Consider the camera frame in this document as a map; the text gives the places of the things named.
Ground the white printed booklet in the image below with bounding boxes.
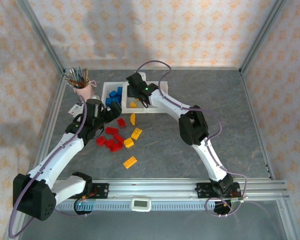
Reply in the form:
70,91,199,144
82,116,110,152
66,101,85,116

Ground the pink cup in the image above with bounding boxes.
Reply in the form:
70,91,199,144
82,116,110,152
73,79,97,101

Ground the white digital timer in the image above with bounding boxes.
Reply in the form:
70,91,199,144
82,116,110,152
129,198,152,213

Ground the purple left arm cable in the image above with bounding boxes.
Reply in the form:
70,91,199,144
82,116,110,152
8,94,88,239

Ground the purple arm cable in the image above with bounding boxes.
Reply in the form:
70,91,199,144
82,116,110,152
8,94,88,239
136,59,248,203

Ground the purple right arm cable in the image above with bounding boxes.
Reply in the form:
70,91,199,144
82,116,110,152
136,59,248,203

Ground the aluminium table side rail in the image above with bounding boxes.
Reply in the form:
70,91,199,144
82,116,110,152
29,71,68,181
239,71,276,181

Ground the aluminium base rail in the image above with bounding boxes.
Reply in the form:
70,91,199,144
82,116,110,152
14,178,290,201

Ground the aluminium frame post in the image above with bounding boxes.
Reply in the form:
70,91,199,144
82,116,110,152
16,0,67,76
238,0,288,76

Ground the grey slotted cable duct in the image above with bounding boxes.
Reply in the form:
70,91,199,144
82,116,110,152
54,200,232,211

